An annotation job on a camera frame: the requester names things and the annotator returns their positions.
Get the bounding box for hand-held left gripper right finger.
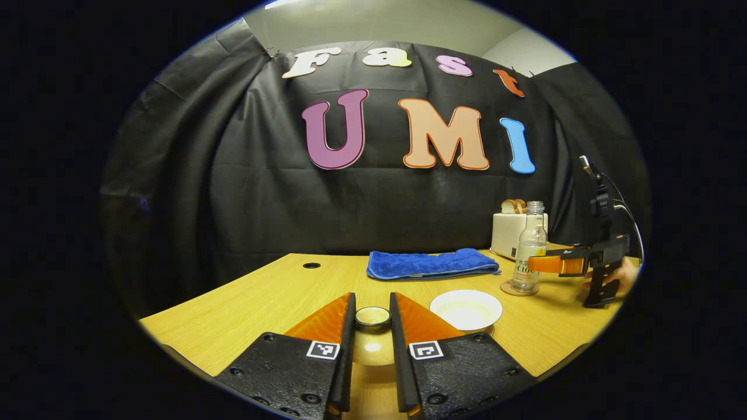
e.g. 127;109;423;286
390;293;535;418

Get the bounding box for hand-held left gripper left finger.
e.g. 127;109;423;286
215;293;357;419

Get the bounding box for clear glass water bottle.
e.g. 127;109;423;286
512;201;548;294

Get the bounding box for round cork coaster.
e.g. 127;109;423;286
501;280;544;297

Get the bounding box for cream ceramic teacup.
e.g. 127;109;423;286
430;290;504;334

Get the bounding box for white toaster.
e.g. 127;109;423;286
490;211;549;260

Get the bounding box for blue towel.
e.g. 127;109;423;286
366;248;501;281

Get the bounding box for black backdrop cloth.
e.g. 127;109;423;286
99;17;651;319

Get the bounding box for thin gripper cable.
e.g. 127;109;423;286
600;172;645;263

